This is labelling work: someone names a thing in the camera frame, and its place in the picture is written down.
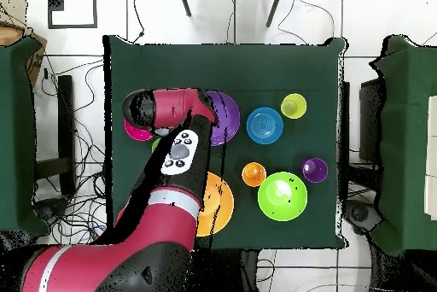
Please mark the green side table cloth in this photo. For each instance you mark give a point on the green side table cloth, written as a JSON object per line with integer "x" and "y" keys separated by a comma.
{"x": 403, "y": 152}
{"x": 17, "y": 135}

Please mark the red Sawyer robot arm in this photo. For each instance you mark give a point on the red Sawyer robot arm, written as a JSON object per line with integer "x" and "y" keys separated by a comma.
{"x": 164, "y": 227}

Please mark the cardboard box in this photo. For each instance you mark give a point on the cardboard box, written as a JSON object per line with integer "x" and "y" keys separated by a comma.
{"x": 10, "y": 34}

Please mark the purple bowl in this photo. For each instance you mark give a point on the purple bowl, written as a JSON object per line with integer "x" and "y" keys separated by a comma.
{"x": 229, "y": 117}

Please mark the black box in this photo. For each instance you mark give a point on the black box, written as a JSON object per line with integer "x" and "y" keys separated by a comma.
{"x": 370, "y": 121}

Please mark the pink bowl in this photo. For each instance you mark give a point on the pink bowl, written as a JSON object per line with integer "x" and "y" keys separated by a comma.
{"x": 135, "y": 134}

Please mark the blue bowl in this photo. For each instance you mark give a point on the blue bowl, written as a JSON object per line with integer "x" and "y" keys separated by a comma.
{"x": 264, "y": 125}

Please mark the dark green tablecloth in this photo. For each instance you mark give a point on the dark green tablecloth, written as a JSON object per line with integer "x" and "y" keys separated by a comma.
{"x": 290, "y": 73}

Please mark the large yellow-orange bowl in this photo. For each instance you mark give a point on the large yellow-orange bowl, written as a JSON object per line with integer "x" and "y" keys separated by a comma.
{"x": 220, "y": 206}

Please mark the yellow cup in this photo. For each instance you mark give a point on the yellow cup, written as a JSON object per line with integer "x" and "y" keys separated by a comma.
{"x": 293, "y": 106}

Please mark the purple cup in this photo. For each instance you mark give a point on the purple cup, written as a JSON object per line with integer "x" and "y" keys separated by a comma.
{"x": 315, "y": 170}

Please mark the black rectangular frame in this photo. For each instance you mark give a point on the black rectangular frame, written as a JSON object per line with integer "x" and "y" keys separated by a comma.
{"x": 72, "y": 26}

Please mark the orange cup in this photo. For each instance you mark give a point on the orange cup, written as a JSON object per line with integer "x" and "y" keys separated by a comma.
{"x": 253, "y": 174}

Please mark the black camera tripod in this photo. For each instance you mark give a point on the black camera tripod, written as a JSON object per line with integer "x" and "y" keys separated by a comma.
{"x": 184, "y": 2}

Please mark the dark grey stand base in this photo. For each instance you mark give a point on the dark grey stand base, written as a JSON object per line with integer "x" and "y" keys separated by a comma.
{"x": 360, "y": 214}
{"x": 51, "y": 207}

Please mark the green cup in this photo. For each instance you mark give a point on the green cup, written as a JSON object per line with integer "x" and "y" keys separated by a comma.
{"x": 155, "y": 145}

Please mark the green bowl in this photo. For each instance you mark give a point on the green bowl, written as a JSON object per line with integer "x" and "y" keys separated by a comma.
{"x": 273, "y": 203}

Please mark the black floor beam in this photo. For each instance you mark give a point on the black floor beam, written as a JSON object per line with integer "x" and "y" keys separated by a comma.
{"x": 65, "y": 117}

